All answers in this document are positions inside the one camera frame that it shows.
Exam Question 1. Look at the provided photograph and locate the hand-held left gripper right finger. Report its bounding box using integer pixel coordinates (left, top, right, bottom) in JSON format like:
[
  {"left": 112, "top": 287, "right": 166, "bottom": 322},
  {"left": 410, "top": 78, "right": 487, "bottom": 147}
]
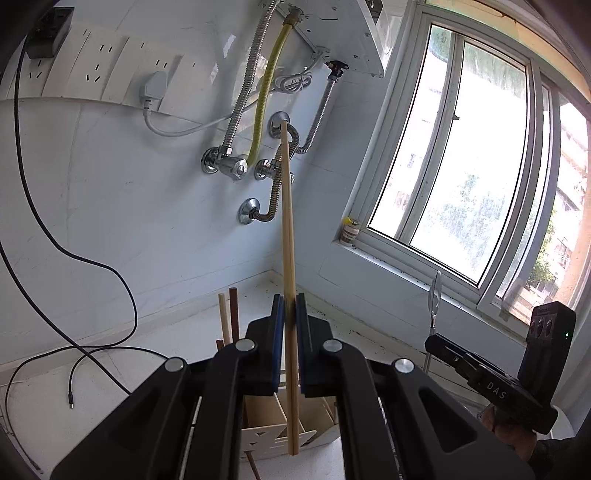
[{"left": 297, "top": 292, "right": 533, "bottom": 480}]

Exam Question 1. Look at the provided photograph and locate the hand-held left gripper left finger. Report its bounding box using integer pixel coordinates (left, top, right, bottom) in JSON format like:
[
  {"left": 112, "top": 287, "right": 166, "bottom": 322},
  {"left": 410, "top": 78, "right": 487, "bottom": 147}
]
[{"left": 50, "top": 294, "right": 286, "bottom": 480}]

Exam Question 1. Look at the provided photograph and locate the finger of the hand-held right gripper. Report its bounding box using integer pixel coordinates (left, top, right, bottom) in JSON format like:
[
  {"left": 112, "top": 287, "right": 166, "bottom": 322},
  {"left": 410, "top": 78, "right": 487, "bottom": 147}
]
[{"left": 424, "top": 334, "right": 483, "bottom": 380}]

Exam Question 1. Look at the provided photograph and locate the silver metal spoon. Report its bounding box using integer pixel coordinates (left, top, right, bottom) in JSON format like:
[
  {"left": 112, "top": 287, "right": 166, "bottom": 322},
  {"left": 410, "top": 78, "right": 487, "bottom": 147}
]
[{"left": 424, "top": 270, "right": 443, "bottom": 374}]

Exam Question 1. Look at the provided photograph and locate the cream plastic utensil holder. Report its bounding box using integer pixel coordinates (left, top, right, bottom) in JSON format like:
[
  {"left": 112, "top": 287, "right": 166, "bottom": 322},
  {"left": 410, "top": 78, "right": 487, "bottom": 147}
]
[{"left": 238, "top": 390, "right": 341, "bottom": 462}]

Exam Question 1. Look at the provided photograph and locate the light wooden chopstick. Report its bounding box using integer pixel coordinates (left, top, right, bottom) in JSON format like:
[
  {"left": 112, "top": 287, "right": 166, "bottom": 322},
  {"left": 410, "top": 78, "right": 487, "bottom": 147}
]
[
  {"left": 218, "top": 294, "right": 232, "bottom": 345},
  {"left": 280, "top": 119, "right": 301, "bottom": 457}
]

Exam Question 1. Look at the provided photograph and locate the person's right forearm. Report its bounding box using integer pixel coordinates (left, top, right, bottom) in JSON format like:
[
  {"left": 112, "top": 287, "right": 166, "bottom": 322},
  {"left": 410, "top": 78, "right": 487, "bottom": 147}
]
[{"left": 526, "top": 434, "right": 591, "bottom": 480}]

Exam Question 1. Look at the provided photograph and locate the person's right hand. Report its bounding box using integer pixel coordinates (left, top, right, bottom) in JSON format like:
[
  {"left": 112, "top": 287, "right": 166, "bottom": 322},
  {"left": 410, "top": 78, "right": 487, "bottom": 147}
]
[{"left": 478, "top": 405, "right": 539, "bottom": 463}]

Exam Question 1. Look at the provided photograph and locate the small brown-capped bottle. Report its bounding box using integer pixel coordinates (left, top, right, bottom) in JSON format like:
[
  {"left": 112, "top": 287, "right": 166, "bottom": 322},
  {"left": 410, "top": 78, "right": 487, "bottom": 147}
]
[{"left": 342, "top": 217, "right": 362, "bottom": 246}]

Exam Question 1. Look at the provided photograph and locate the chrome angle valve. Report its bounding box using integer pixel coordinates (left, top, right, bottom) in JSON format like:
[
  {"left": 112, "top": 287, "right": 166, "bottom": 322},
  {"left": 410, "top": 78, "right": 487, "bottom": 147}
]
[
  {"left": 202, "top": 145, "right": 249, "bottom": 182},
  {"left": 255, "top": 157, "right": 282, "bottom": 182}
]

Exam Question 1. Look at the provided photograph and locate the white framed window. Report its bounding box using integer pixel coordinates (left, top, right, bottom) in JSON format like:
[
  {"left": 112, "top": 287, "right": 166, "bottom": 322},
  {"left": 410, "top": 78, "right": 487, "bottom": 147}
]
[{"left": 335, "top": 0, "right": 591, "bottom": 335}]

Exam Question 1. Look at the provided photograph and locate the white water heater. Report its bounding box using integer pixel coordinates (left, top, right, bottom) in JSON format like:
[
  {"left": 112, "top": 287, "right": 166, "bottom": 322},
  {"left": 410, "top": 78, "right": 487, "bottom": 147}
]
[{"left": 256, "top": 0, "right": 386, "bottom": 78}]

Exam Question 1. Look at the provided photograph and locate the black plug-in charger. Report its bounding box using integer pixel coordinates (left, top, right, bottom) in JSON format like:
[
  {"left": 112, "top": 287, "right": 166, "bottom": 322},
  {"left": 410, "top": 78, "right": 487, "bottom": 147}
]
[{"left": 25, "top": 7, "right": 75, "bottom": 58}]

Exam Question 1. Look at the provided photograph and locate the black charging cable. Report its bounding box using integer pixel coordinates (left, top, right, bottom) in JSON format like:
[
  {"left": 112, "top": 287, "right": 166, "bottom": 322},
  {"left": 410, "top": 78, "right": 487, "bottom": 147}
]
[
  {"left": 0, "top": 240, "right": 169, "bottom": 411},
  {"left": 0, "top": 46, "right": 139, "bottom": 472}
]

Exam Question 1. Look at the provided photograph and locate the corrugated steel hose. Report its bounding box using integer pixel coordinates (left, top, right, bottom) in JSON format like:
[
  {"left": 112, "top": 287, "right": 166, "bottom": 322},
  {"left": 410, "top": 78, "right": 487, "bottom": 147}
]
[
  {"left": 252, "top": 122, "right": 301, "bottom": 224},
  {"left": 293, "top": 76, "right": 335, "bottom": 155},
  {"left": 222, "top": 0, "right": 282, "bottom": 158}
]

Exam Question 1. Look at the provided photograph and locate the yellow gas hose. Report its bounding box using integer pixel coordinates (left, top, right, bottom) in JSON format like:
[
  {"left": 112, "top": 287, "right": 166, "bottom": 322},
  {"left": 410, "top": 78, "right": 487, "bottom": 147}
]
[{"left": 247, "top": 4, "right": 303, "bottom": 167}]

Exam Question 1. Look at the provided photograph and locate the white power cord with plug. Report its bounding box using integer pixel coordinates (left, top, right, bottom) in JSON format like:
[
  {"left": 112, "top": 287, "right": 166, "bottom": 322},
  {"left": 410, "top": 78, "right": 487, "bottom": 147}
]
[{"left": 140, "top": 46, "right": 331, "bottom": 138}]

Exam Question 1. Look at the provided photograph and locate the white wall socket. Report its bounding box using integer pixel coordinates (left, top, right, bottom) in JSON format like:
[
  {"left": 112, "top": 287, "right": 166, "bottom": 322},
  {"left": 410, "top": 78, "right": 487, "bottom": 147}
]
[
  {"left": 74, "top": 33, "right": 148, "bottom": 106},
  {"left": 18, "top": 25, "right": 93, "bottom": 99},
  {"left": 121, "top": 52, "right": 184, "bottom": 113}
]

